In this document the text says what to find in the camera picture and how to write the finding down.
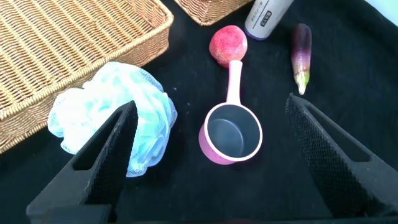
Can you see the pink red peach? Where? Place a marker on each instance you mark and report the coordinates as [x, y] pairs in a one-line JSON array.
[[228, 45]]

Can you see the black table cloth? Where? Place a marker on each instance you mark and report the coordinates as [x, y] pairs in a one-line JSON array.
[[192, 186]]

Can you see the purple bag roll grey label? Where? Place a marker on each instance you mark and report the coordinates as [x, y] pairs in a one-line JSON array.
[[264, 18]]

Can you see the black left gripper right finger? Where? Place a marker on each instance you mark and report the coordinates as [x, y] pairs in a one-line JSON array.
[[329, 165]]

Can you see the pink saucepan with dark inside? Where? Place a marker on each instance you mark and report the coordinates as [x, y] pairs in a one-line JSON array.
[[234, 81]]

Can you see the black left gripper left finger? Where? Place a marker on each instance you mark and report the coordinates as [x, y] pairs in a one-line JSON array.
[[102, 174]]

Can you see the purple eggplant with green stem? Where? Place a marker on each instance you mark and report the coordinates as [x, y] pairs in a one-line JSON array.
[[301, 53]]

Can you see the light blue mesh bath loofah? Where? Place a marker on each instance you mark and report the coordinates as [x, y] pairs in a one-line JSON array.
[[102, 99]]

